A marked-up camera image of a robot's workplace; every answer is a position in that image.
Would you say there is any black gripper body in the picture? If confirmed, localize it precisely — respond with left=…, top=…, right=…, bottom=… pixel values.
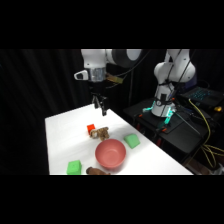
left=87, top=67, right=108, bottom=100

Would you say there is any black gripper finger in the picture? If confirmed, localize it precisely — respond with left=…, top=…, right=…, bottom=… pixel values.
left=92, top=94, right=101, bottom=110
left=100, top=96, right=109, bottom=117

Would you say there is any green triangle block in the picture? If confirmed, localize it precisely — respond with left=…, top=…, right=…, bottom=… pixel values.
left=123, top=133, right=142, bottom=150

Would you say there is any pink bowl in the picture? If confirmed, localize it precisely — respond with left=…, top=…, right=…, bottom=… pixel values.
left=94, top=138, right=127, bottom=170

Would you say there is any red cube block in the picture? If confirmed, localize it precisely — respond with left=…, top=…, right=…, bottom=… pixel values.
left=86, top=123, right=97, bottom=135

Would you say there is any brown plush toy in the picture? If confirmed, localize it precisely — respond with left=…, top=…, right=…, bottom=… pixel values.
left=89, top=126, right=111, bottom=141

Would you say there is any white table cloth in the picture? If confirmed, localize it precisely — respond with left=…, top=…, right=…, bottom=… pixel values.
left=44, top=103, right=195, bottom=176

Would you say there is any black curtain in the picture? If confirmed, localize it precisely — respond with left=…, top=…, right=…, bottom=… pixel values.
left=0, top=49, right=224, bottom=176

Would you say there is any dark brown oblong object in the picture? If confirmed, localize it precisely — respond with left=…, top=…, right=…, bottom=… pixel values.
left=85, top=166, right=111, bottom=176

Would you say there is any green cube block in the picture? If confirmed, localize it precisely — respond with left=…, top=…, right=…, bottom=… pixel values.
left=66, top=159, right=83, bottom=176

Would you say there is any black robot stand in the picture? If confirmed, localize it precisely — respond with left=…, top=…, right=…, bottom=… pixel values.
left=122, top=97, right=216, bottom=165

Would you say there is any black laptop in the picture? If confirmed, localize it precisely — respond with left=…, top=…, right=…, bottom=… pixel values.
left=180, top=85, right=224, bottom=108

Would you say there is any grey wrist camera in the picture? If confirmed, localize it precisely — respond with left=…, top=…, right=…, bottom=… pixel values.
left=73, top=70, right=90, bottom=81

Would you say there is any yellow cable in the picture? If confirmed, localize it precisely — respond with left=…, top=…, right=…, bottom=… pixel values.
left=187, top=97, right=224, bottom=169

